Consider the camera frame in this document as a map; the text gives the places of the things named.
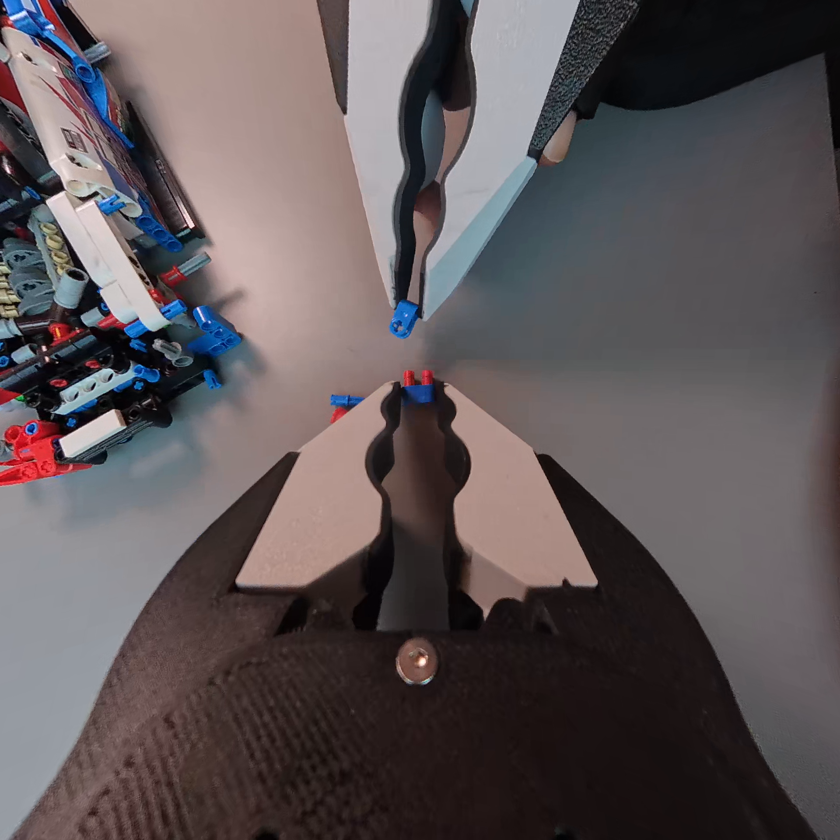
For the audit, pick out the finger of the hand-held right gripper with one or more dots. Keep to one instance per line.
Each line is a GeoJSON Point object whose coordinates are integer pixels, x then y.
{"type": "Point", "coordinates": [505, 98]}
{"type": "Point", "coordinates": [380, 98]}

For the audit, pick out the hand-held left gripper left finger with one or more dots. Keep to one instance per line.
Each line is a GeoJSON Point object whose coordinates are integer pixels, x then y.
{"type": "Point", "coordinates": [308, 518]}

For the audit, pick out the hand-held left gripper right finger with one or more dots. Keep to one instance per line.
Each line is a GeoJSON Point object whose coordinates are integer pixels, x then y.
{"type": "Point", "coordinates": [518, 518]}

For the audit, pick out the blue piece with red pins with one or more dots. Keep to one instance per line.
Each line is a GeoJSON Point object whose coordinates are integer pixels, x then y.
{"type": "Point", "coordinates": [418, 392]}

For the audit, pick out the blue connector piece with hole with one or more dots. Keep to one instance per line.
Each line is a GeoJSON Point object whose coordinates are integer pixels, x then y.
{"type": "Point", "coordinates": [403, 319]}

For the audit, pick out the grey desk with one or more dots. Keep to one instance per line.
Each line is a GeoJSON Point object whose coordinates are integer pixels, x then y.
{"type": "Point", "coordinates": [656, 328]}

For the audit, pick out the person's right hand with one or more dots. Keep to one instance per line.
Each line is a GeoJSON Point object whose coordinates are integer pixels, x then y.
{"type": "Point", "coordinates": [559, 141]}

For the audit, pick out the small blue pin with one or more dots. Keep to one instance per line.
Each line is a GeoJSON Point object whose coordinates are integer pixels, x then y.
{"type": "Point", "coordinates": [344, 400]}

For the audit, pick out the partly built toy brick car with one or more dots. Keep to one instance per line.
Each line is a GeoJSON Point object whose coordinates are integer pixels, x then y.
{"type": "Point", "coordinates": [85, 164]}

